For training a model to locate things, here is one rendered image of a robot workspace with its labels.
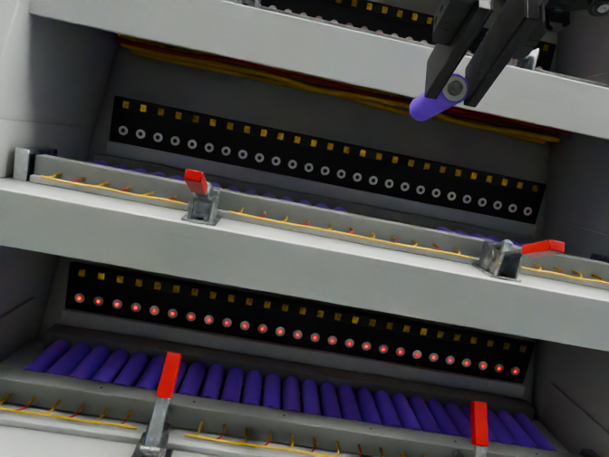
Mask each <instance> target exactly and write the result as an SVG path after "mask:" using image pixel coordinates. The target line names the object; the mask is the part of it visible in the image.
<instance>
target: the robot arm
mask: <svg viewBox="0 0 609 457"><path fill-rule="evenodd" d="M585 9H587V11H588V13H589V14H590V15H592V16H603V15H608V14H609V0H507V1H506V2H505V4H504V5H503V7H502V9H501V10H500V12H499V14H498V16H497V17H496V19H495V21H494V22H493V24H492V26H490V28H489V30H488V32H487V33H486V35H485V37H484V38H483V40H482V42H481V43H480V45H479V47H478V49H477V51H476V52H475V53H474V54H473V56H472V58H471V59H470V61H469V63H468V65H467V67H466V69H465V79H466V80H467V82H468V85H469V91H468V95H467V97H466V98H465V100H464V105H467V106H469V107H477V105H478V104H479V102H480V101H481V99H482V98H483V97H484V95H485V94H486V93H487V91H488V89H489V88H490V87H491V85H492V84H493V83H494V81H496V79H497V78H498V76H499V75H500V74H501V72H502V71H503V70H504V68H505V67H506V65H507V64H508V62H509V61H510V60H511V58H512V59H517V60H522V59H524V58H525V57H527V56H528V55H530V53H531V52H532V51H533V49H534V48H535V46H537V44H538V43H539V41H540V40H541V39H542V38H543V36H544V35H545V34H546V32H558V31H561V30H563V29H565V28H567V27H568V26H569V25H570V18H569V12H571V11H575V10H585ZM493 10H494V0H441V2H440V5H439V8H438V9H437V11H436V13H435V15H434V20H433V31H432V42H433V43H436V45H435V47H434V49H433V51H432V52H431V54H430V57H429V59H428V61H427V70H426V81H425V93H424V97H425V98H430V99H435V100H436V99H437V98H438V96H439V95H440V93H441V91H442V90H443V88H444V86H445V85H446V83H447V82H448V80H449V79H450V77H451V75H452V74H453V73H454V72H455V70H456V68H457V67H458V65H459V63H460V62H461V60H462V59H463V57H464V56H465V54H466V52H467V51H468V49H469V48H470V47H471V45H472V44H473V42H474V41H475V39H476V37H477V36H478V34H479V32H480V31H481V29H482V28H483V26H484V24H485V23H486V22H487V20H488V19H489V17H490V16H491V14H492V13H493Z"/></svg>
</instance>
